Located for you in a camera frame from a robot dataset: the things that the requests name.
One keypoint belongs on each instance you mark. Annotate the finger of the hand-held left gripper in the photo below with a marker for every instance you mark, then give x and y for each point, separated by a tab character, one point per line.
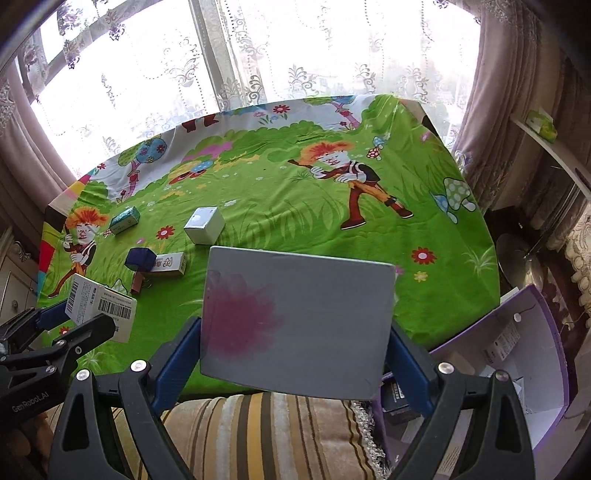
51	317
85	334

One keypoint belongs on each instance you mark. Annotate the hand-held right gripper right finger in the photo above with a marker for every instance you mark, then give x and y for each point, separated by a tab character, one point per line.
413	364

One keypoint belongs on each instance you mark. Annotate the white side table top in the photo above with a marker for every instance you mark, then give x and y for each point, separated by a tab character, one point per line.
563	152

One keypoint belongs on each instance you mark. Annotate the purple cardboard box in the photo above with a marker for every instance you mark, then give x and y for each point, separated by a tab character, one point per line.
545	369

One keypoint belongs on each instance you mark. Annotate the white box with barcode label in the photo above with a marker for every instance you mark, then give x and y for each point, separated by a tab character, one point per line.
92	300

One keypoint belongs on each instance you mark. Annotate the small teal box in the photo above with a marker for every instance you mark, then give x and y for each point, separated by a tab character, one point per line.
124	220

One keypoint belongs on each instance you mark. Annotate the black box gold print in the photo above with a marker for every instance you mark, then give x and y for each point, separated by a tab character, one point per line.
400	399

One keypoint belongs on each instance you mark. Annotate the mauve curtain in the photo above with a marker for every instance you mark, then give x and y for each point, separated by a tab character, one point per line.
508	92
18	161

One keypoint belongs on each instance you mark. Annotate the small white cube box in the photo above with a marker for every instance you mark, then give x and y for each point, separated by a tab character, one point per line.
204	225

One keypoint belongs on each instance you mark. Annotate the dark blue box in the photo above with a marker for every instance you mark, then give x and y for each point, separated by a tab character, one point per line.
141	261

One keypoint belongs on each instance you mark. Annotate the window frame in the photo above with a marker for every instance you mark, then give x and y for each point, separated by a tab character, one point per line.
210	46

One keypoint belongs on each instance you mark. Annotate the pink binder clip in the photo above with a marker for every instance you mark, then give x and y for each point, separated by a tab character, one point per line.
137	284

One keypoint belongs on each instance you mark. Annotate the white box with logo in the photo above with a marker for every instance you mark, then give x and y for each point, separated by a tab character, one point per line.
171	264

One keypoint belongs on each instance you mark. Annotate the white dresser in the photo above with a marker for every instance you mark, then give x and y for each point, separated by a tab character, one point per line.
14	286

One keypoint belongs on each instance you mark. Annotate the grey box pink stain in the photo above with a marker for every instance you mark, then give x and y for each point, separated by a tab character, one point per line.
314	323

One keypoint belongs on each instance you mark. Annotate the white lace curtain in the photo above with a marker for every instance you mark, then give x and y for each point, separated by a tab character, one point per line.
323	46

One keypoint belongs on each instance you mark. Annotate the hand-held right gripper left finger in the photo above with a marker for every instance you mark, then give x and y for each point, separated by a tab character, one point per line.
178	364

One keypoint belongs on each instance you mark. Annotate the cream embroidered curtain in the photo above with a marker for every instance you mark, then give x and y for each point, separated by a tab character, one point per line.
579	258

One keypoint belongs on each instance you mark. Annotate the green cartoon bedsheet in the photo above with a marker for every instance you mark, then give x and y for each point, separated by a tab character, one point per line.
300	207

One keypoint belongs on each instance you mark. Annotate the green tissue pack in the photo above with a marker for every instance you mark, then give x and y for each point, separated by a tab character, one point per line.
542	124

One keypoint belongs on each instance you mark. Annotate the striped plush cushion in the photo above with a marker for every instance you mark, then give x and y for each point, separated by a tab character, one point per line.
254	438

